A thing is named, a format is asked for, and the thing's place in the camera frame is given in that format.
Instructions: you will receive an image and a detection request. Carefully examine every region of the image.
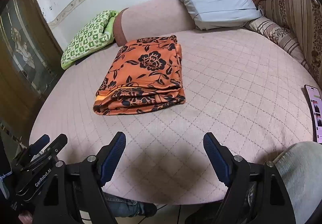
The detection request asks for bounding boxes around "smartphone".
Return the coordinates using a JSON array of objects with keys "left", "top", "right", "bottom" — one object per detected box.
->
[{"left": 304, "top": 84, "right": 322, "bottom": 144}]

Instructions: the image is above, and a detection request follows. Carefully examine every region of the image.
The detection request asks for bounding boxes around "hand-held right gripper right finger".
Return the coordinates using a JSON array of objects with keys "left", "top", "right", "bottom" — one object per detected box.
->
[{"left": 203, "top": 132, "right": 296, "bottom": 224}]

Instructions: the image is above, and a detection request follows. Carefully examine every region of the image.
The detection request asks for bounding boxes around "wooden door with glass panel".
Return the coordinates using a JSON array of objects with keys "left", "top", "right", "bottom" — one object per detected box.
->
[{"left": 0, "top": 0, "right": 64, "bottom": 140}]

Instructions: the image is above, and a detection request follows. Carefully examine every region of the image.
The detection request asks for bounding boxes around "small striped floral cushion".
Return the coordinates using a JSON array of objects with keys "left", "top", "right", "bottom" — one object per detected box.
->
[{"left": 245, "top": 16, "right": 310, "bottom": 72}]

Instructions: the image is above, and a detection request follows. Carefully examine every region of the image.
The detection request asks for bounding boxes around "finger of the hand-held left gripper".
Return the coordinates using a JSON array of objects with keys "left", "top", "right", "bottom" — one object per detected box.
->
[
  {"left": 28, "top": 134, "right": 50, "bottom": 150},
  {"left": 44, "top": 134, "right": 68, "bottom": 158}
]

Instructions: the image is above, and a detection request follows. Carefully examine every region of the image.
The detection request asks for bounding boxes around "green checked pillow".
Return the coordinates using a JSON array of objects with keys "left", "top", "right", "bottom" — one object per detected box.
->
[{"left": 61, "top": 10, "right": 119, "bottom": 70}]

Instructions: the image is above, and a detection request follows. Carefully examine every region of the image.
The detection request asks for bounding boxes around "large striped floral cushion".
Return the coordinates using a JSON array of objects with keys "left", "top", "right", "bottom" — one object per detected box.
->
[{"left": 258, "top": 0, "right": 322, "bottom": 85}]

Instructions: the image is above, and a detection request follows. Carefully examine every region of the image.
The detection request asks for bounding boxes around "person's leg in jeans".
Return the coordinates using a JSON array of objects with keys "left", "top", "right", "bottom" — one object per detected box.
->
[{"left": 103, "top": 192, "right": 158, "bottom": 218}]

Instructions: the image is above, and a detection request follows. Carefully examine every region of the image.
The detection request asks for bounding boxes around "orange black floral cloth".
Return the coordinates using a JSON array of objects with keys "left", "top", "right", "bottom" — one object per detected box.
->
[{"left": 93, "top": 35, "right": 187, "bottom": 116}]

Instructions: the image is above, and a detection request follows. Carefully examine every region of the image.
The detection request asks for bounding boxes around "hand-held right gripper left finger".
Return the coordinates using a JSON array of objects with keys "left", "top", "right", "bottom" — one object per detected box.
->
[{"left": 33, "top": 132, "right": 126, "bottom": 224}]

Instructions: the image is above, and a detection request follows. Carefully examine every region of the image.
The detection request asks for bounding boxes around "pink quilted bed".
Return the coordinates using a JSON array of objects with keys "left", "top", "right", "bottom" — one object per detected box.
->
[{"left": 29, "top": 28, "right": 318, "bottom": 206}]

